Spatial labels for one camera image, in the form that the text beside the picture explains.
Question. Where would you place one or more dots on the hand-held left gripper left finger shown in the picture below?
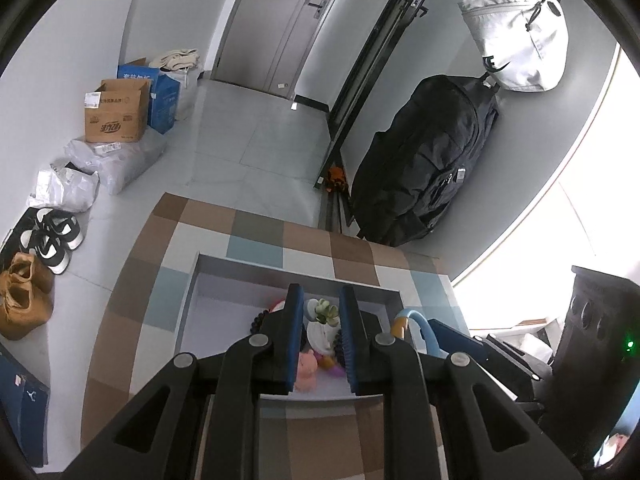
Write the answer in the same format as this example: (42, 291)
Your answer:
(295, 350)

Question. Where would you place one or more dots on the white paper pile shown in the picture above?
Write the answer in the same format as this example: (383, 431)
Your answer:
(535, 347)

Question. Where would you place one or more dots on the white round disc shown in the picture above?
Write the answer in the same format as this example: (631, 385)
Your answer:
(320, 337)

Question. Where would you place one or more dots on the black and white sandal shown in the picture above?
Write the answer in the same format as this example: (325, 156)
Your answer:
(47, 252)
(62, 227)

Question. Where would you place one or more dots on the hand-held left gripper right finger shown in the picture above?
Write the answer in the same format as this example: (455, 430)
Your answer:
(350, 350)

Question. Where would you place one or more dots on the large white plastic parcel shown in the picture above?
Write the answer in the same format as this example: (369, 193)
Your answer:
(125, 162)

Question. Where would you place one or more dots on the dark shoe mat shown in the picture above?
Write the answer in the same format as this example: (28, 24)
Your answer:
(15, 235)

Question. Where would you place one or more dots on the black sliding door frame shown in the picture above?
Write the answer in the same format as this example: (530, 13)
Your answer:
(370, 60)

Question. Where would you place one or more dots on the white plastic sack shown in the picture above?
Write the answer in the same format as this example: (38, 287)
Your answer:
(189, 92)

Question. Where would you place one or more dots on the blue cardboard box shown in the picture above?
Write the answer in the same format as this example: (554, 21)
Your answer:
(167, 100)

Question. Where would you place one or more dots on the black appliance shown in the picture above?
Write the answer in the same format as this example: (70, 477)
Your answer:
(595, 360)

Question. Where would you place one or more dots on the beige cloth bag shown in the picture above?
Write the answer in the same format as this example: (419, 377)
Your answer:
(175, 59)

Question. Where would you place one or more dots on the small white plastic parcel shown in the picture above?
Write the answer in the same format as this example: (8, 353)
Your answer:
(67, 190)

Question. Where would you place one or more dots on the black backpack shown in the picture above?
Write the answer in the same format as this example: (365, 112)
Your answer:
(425, 160)

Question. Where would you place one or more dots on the grey tray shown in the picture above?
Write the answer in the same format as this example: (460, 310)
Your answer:
(225, 310)

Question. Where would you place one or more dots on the white hanging bag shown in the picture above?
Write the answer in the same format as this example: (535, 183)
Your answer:
(520, 40)

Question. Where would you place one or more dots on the brown cardboard box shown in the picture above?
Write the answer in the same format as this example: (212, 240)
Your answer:
(117, 120)

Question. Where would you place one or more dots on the grey door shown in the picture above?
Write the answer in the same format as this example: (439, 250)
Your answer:
(270, 25)

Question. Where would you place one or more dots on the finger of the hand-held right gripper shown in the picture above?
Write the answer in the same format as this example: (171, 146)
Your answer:
(455, 340)

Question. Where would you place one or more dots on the pink figure hair clip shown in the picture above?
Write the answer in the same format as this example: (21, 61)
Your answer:
(307, 370)

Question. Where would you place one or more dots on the dark blue shoe box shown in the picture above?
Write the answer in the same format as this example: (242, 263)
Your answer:
(22, 410)

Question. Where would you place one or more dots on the brown shoe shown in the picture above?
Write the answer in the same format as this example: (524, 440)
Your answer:
(30, 272)
(25, 310)

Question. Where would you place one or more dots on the orange toy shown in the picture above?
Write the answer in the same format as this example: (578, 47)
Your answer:
(334, 179)

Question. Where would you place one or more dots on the red hair clip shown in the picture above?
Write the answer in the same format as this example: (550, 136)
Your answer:
(278, 306)

